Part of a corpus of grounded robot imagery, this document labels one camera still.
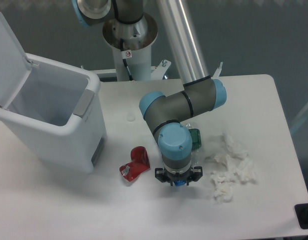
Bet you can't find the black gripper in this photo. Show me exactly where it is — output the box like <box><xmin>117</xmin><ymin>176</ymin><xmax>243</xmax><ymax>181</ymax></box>
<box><xmin>155</xmin><ymin>166</ymin><xmax>203</xmax><ymax>186</ymax></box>

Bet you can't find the blue labelled plastic bottle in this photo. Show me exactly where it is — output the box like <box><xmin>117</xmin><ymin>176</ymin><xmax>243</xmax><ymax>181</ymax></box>
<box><xmin>174</xmin><ymin>180</ymin><xmax>186</xmax><ymax>187</ymax></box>

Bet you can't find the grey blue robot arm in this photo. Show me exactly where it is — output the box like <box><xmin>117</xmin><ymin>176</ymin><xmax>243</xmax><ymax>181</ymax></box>
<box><xmin>72</xmin><ymin>0</ymin><xmax>227</xmax><ymax>186</ymax></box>

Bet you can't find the clear green labelled bottle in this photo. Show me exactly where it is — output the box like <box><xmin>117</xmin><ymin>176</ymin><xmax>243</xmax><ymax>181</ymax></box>
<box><xmin>185</xmin><ymin>121</ymin><xmax>202</xmax><ymax>167</ymax></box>

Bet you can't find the crushed red can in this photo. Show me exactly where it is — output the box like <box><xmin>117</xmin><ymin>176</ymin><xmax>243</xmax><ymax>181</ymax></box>
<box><xmin>119</xmin><ymin>146</ymin><xmax>151</xmax><ymax>187</ymax></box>

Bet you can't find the crumpled white tissue paper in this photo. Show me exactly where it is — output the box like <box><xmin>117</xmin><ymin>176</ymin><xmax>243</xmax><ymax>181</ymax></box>
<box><xmin>205</xmin><ymin>131</ymin><xmax>257</xmax><ymax>204</ymax></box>

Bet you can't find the black device at edge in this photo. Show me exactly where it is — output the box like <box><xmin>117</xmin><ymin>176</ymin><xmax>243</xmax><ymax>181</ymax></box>
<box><xmin>295</xmin><ymin>203</ymin><xmax>308</xmax><ymax>230</ymax></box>

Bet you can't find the white trash bin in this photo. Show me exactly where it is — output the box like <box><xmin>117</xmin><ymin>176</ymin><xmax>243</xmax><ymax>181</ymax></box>
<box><xmin>0</xmin><ymin>54</ymin><xmax>106</xmax><ymax>173</ymax></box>

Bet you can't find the white trash bin lid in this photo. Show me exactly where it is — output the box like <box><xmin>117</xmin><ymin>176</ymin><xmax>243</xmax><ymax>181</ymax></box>
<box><xmin>0</xmin><ymin>12</ymin><xmax>32</xmax><ymax>108</ymax></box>

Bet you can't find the white metal base frame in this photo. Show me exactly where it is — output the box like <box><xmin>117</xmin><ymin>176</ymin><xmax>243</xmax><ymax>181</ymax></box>
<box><xmin>80</xmin><ymin>59</ymin><xmax>224</xmax><ymax>82</ymax></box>

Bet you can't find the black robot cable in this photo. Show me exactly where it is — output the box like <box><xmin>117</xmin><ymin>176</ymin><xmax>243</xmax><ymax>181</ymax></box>
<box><xmin>120</xmin><ymin>37</ymin><xmax>134</xmax><ymax>81</ymax></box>

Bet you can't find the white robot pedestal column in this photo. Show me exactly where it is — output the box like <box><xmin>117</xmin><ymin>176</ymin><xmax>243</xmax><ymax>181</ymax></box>
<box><xmin>102</xmin><ymin>13</ymin><xmax>158</xmax><ymax>82</ymax></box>

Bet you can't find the white frame at right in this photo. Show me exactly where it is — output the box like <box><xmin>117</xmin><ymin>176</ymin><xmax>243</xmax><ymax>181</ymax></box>
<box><xmin>290</xmin><ymin>102</ymin><xmax>308</xmax><ymax>135</ymax></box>

